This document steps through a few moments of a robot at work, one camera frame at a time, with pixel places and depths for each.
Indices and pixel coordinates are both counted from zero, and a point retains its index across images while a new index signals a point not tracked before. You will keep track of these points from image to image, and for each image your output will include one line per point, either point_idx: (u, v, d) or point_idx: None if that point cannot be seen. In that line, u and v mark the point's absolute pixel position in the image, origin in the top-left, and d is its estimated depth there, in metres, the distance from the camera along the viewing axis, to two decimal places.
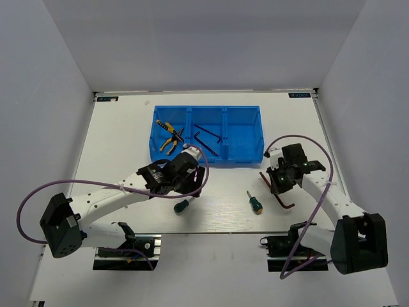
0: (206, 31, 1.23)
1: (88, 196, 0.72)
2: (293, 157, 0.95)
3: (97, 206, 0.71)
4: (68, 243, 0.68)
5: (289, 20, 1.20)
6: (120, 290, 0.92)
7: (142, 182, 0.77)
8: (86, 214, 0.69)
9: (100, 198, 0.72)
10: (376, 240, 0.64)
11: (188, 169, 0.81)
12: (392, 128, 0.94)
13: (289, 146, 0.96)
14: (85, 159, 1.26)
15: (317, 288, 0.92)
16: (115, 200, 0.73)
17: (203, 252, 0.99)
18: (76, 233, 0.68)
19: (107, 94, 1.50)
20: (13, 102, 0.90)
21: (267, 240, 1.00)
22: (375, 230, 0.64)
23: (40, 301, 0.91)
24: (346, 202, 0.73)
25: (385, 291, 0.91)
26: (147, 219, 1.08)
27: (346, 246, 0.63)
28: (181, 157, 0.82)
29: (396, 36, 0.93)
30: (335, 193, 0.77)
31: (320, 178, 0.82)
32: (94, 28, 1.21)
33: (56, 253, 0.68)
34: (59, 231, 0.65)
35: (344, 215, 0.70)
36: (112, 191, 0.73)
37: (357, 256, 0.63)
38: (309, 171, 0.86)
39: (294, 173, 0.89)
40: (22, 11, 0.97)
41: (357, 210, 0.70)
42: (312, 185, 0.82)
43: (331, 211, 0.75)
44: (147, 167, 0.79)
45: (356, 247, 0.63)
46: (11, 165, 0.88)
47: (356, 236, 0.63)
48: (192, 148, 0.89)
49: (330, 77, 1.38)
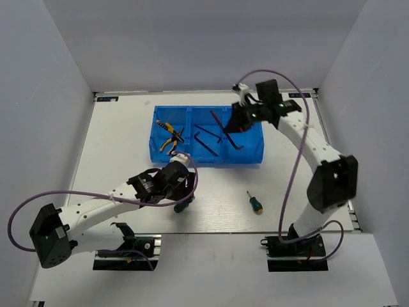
0: (206, 31, 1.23)
1: (78, 207, 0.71)
2: (267, 95, 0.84)
3: (87, 217, 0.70)
4: (56, 254, 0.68)
5: (289, 19, 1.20)
6: (120, 290, 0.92)
7: (132, 191, 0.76)
8: (75, 225, 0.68)
9: (89, 208, 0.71)
10: (349, 179, 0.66)
11: (179, 178, 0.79)
12: (392, 128, 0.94)
13: (263, 82, 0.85)
14: (85, 159, 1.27)
15: (317, 288, 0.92)
16: (105, 211, 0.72)
17: (203, 252, 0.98)
18: (65, 244, 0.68)
19: (107, 94, 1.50)
20: (13, 102, 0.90)
21: (267, 240, 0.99)
22: (349, 170, 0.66)
23: (40, 301, 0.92)
24: (323, 146, 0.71)
25: (385, 290, 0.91)
26: (147, 219, 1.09)
27: (323, 188, 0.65)
28: (172, 165, 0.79)
29: (396, 36, 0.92)
30: (312, 137, 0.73)
31: (297, 121, 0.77)
32: (94, 28, 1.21)
33: (46, 263, 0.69)
34: (47, 244, 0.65)
35: (323, 159, 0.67)
36: (102, 201, 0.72)
37: (331, 196, 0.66)
38: (286, 113, 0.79)
39: (271, 116, 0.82)
40: (22, 11, 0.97)
41: (333, 153, 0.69)
42: (289, 129, 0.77)
43: (309, 157, 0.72)
44: (138, 176, 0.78)
45: (331, 187, 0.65)
46: (11, 165, 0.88)
47: (331, 180, 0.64)
48: (179, 155, 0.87)
49: (330, 77, 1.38)
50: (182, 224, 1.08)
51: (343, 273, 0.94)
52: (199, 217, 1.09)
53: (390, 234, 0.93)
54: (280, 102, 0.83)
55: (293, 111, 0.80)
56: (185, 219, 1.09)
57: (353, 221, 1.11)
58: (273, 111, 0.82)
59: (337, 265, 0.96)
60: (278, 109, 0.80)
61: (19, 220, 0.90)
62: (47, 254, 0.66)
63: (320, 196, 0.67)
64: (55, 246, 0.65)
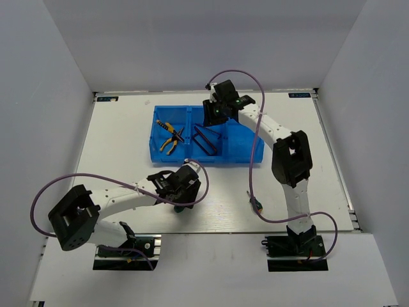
0: (206, 30, 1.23)
1: (107, 191, 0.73)
2: (225, 94, 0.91)
3: (115, 201, 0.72)
4: (78, 235, 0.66)
5: (289, 20, 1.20)
6: (120, 290, 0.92)
7: (153, 185, 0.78)
8: (105, 208, 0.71)
9: (116, 194, 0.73)
10: (303, 151, 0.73)
11: (189, 180, 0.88)
12: (392, 128, 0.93)
13: (219, 84, 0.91)
14: (85, 159, 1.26)
15: (319, 288, 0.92)
16: (130, 199, 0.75)
17: (203, 252, 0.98)
18: (90, 226, 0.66)
19: (107, 94, 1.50)
20: (12, 102, 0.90)
21: (267, 240, 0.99)
22: (300, 142, 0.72)
23: (40, 301, 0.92)
24: (277, 128, 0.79)
25: (385, 290, 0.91)
26: (147, 219, 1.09)
27: (282, 162, 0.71)
28: (185, 169, 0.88)
29: (396, 36, 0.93)
30: (267, 121, 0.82)
31: (253, 111, 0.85)
32: (94, 27, 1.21)
33: (65, 245, 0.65)
34: (76, 220, 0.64)
35: (277, 137, 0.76)
36: (128, 189, 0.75)
37: (291, 167, 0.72)
38: (242, 107, 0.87)
39: (231, 112, 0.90)
40: (22, 11, 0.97)
41: (285, 130, 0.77)
42: (247, 119, 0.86)
43: (266, 139, 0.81)
44: (156, 174, 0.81)
45: (288, 158, 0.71)
46: (11, 165, 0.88)
47: (287, 153, 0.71)
48: (192, 163, 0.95)
49: (330, 76, 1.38)
50: (182, 224, 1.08)
51: (343, 273, 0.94)
52: (199, 217, 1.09)
53: (390, 234, 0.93)
54: (237, 98, 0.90)
55: (248, 105, 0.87)
56: (185, 219, 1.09)
57: (353, 221, 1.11)
58: (231, 108, 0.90)
59: (337, 265, 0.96)
60: (234, 106, 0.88)
61: (18, 220, 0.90)
62: (74, 234, 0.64)
63: (282, 169, 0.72)
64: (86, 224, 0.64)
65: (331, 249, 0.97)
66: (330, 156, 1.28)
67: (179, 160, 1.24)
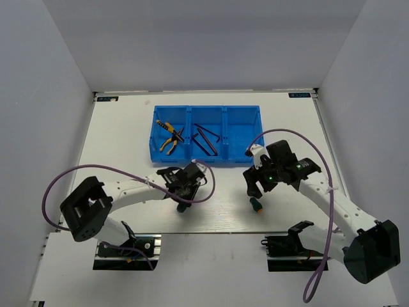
0: (206, 30, 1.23)
1: (118, 183, 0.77)
2: (280, 156, 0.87)
3: (126, 194, 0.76)
4: (92, 226, 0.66)
5: (289, 20, 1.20)
6: (120, 290, 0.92)
7: (162, 180, 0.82)
8: (117, 199, 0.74)
9: (128, 187, 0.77)
10: (390, 245, 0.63)
11: (197, 178, 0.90)
12: (392, 128, 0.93)
13: (273, 145, 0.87)
14: (85, 159, 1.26)
15: (319, 288, 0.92)
16: (140, 192, 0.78)
17: (203, 252, 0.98)
18: (103, 217, 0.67)
19: (107, 94, 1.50)
20: (13, 102, 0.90)
21: (267, 240, 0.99)
22: (389, 236, 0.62)
23: (40, 301, 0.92)
24: (354, 212, 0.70)
25: (385, 289, 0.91)
26: (147, 219, 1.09)
27: (365, 261, 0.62)
28: (193, 165, 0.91)
29: (397, 36, 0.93)
30: (340, 201, 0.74)
31: (319, 183, 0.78)
32: (94, 27, 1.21)
33: (77, 236, 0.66)
34: (90, 210, 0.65)
35: (358, 229, 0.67)
36: (139, 183, 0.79)
37: (373, 264, 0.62)
38: (305, 175, 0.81)
39: (290, 178, 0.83)
40: (22, 11, 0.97)
41: (367, 218, 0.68)
42: (313, 192, 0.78)
43: (341, 224, 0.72)
44: (165, 169, 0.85)
45: (374, 258, 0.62)
46: (11, 165, 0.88)
47: (374, 249, 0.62)
48: None
49: (330, 77, 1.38)
50: (182, 224, 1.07)
51: (344, 273, 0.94)
52: (199, 218, 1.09)
53: None
54: (297, 163, 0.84)
55: (312, 173, 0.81)
56: (185, 219, 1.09)
57: None
58: (291, 173, 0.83)
59: (337, 265, 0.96)
60: (294, 171, 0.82)
61: (18, 220, 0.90)
62: (87, 224, 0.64)
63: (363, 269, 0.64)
64: (99, 213, 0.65)
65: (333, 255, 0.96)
66: (330, 155, 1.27)
67: (179, 160, 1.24)
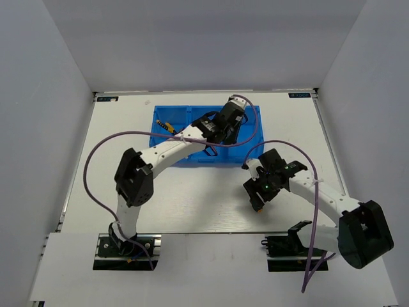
0: (206, 31, 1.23)
1: (154, 148, 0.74)
2: (272, 163, 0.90)
3: (165, 157, 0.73)
4: (144, 192, 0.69)
5: (288, 20, 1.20)
6: (120, 290, 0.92)
7: (198, 132, 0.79)
8: (156, 164, 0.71)
9: (165, 150, 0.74)
10: (378, 226, 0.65)
11: (236, 117, 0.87)
12: (392, 128, 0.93)
13: (265, 153, 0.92)
14: (86, 159, 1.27)
15: (319, 288, 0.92)
16: (178, 151, 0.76)
17: (203, 252, 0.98)
18: (151, 181, 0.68)
19: (107, 94, 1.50)
20: (13, 103, 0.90)
21: (267, 240, 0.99)
22: (374, 217, 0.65)
23: (40, 301, 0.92)
24: (340, 197, 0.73)
25: (385, 290, 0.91)
26: (147, 219, 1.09)
27: (354, 243, 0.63)
28: (229, 107, 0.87)
29: (396, 36, 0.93)
30: (326, 189, 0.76)
31: (306, 179, 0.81)
32: (94, 28, 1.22)
33: (135, 203, 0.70)
34: (137, 179, 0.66)
35: (343, 210, 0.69)
36: (174, 143, 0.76)
37: (363, 245, 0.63)
38: (293, 174, 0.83)
39: (280, 180, 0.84)
40: (22, 12, 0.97)
41: (351, 201, 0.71)
42: (300, 187, 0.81)
43: (328, 210, 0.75)
44: (199, 119, 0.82)
45: (363, 238, 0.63)
46: (11, 165, 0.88)
47: (360, 229, 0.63)
48: (237, 98, 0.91)
49: (330, 76, 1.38)
50: (182, 224, 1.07)
51: (343, 273, 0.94)
52: (199, 218, 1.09)
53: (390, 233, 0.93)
54: (285, 165, 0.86)
55: (300, 171, 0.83)
56: (185, 219, 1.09)
57: None
58: (280, 175, 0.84)
59: (337, 265, 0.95)
60: (283, 173, 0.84)
61: (18, 220, 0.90)
62: (137, 192, 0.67)
63: (354, 251, 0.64)
64: (144, 181, 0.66)
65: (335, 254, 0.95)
66: (330, 155, 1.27)
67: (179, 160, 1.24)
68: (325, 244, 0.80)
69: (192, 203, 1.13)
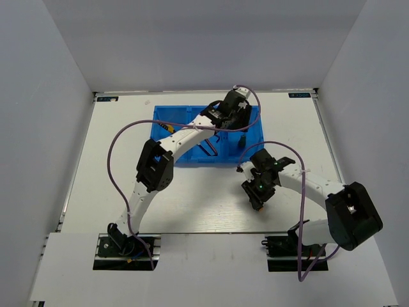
0: (206, 31, 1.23)
1: (172, 137, 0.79)
2: (263, 162, 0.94)
3: (182, 144, 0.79)
4: (165, 177, 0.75)
5: (289, 20, 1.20)
6: (120, 290, 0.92)
7: (208, 120, 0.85)
8: (176, 151, 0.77)
9: (181, 137, 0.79)
10: (363, 206, 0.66)
11: (239, 103, 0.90)
12: (392, 126, 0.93)
13: (255, 154, 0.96)
14: (86, 159, 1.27)
15: (319, 288, 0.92)
16: (192, 137, 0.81)
17: (204, 252, 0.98)
18: (171, 166, 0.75)
19: (107, 94, 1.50)
20: (13, 103, 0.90)
21: (267, 240, 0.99)
22: (360, 197, 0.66)
23: (40, 301, 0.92)
24: (325, 182, 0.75)
25: (385, 290, 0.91)
26: (147, 218, 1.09)
27: (342, 223, 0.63)
28: (232, 94, 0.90)
29: (396, 36, 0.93)
30: (312, 177, 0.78)
31: (294, 171, 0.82)
32: (94, 28, 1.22)
33: (156, 187, 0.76)
34: (161, 164, 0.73)
35: (329, 194, 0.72)
36: (188, 131, 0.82)
37: (352, 226, 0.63)
38: (282, 167, 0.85)
39: (271, 176, 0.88)
40: (22, 12, 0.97)
41: (335, 185, 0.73)
42: (290, 179, 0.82)
43: (315, 196, 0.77)
44: (206, 109, 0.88)
45: (349, 218, 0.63)
46: (11, 165, 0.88)
47: (346, 208, 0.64)
48: (240, 89, 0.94)
49: (330, 77, 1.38)
50: (182, 224, 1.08)
51: (343, 273, 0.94)
52: (199, 217, 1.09)
53: (390, 233, 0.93)
54: (275, 162, 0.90)
55: (288, 165, 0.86)
56: (185, 219, 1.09)
57: None
58: (271, 171, 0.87)
59: (337, 265, 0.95)
60: (273, 168, 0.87)
61: (18, 220, 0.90)
62: (162, 178, 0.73)
63: (343, 231, 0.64)
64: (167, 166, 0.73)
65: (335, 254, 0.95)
66: (330, 156, 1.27)
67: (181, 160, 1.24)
68: (321, 238, 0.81)
69: (192, 203, 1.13)
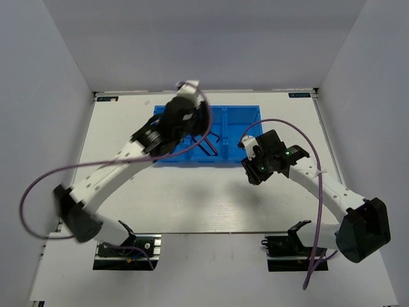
0: (206, 30, 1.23)
1: (88, 180, 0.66)
2: (270, 146, 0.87)
3: (98, 188, 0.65)
4: (85, 228, 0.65)
5: (288, 20, 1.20)
6: (120, 290, 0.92)
7: (138, 148, 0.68)
8: (90, 199, 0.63)
9: (98, 179, 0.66)
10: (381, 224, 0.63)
11: (184, 116, 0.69)
12: (392, 126, 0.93)
13: (262, 135, 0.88)
14: (86, 159, 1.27)
15: (319, 288, 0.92)
16: (114, 176, 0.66)
17: (203, 252, 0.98)
18: (88, 217, 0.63)
19: (107, 94, 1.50)
20: (13, 103, 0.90)
21: (267, 240, 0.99)
22: (378, 215, 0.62)
23: (40, 301, 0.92)
24: (344, 192, 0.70)
25: (385, 290, 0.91)
26: (147, 218, 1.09)
27: (356, 243, 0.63)
28: (173, 103, 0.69)
29: (396, 36, 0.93)
30: (330, 184, 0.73)
31: (308, 168, 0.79)
32: (94, 28, 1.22)
33: (80, 238, 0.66)
34: (69, 218, 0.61)
35: (348, 207, 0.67)
36: (109, 169, 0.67)
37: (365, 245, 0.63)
38: (294, 161, 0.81)
39: (280, 165, 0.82)
40: (23, 11, 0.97)
41: (355, 196, 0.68)
42: (302, 176, 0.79)
43: (330, 204, 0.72)
44: (140, 130, 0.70)
45: (365, 238, 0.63)
46: (11, 165, 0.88)
47: (363, 229, 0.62)
48: (187, 85, 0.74)
49: (330, 76, 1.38)
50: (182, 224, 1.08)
51: (344, 273, 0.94)
52: (199, 218, 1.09)
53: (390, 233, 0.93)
54: (285, 150, 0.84)
55: (301, 158, 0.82)
56: (185, 219, 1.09)
57: None
58: (280, 160, 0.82)
59: (337, 266, 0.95)
60: (284, 158, 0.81)
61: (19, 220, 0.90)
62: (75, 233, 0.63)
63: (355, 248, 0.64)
64: (77, 221, 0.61)
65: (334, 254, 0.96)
66: (330, 156, 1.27)
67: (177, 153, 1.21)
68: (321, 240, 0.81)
69: (192, 203, 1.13)
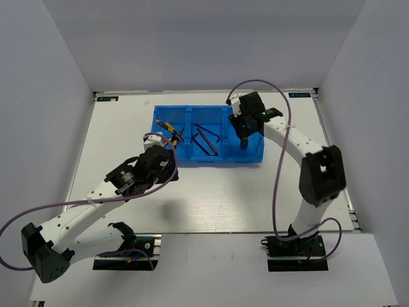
0: (206, 30, 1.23)
1: (59, 219, 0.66)
2: (250, 106, 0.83)
3: (69, 228, 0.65)
4: (52, 267, 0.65)
5: (289, 20, 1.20)
6: (120, 290, 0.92)
7: (112, 188, 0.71)
8: (59, 240, 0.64)
9: (69, 219, 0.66)
10: (335, 167, 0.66)
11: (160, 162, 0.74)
12: (392, 126, 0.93)
13: (246, 94, 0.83)
14: (86, 159, 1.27)
15: (318, 287, 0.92)
16: (85, 216, 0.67)
17: (203, 252, 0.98)
18: (55, 258, 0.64)
19: (107, 94, 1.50)
20: (13, 103, 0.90)
21: (267, 240, 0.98)
22: (334, 158, 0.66)
23: (40, 301, 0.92)
24: (306, 141, 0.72)
25: (384, 290, 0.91)
26: (147, 218, 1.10)
27: (312, 181, 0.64)
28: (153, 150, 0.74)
29: (396, 36, 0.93)
30: (294, 134, 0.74)
31: (280, 125, 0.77)
32: (94, 28, 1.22)
33: (45, 277, 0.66)
34: (36, 258, 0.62)
35: (307, 152, 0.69)
36: (82, 208, 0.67)
37: (319, 185, 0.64)
38: (269, 119, 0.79)
39: (256, 125, 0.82)
40: (22, 11, 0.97)
41: (316, 145, 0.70)
42: (273, 133, 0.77)
43: (294, 153, 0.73)
44: (115, 170, 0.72)
45: (320, 178, 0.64)
46: (11, 165, 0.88)
47: (318, 169, 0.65)
48: (151, 137, 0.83)
49: (330, 76, 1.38)
50: (181, 224, 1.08)
51: (343, 272, 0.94)
52: (199, 218, 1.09)
53: (390, 233, 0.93)
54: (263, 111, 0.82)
55: (275, 118, 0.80)
56: (185, 219, 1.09)
57: (353, 221, 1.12)
58: (256, 120, 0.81)
59: (337, 265, 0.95)
60: (260, 118, 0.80)
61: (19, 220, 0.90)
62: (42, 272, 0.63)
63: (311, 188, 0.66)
64: (45, 261, 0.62)
65: (332, 252, 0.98)
66: None
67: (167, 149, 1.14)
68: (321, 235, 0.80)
69: (191, 203, 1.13)
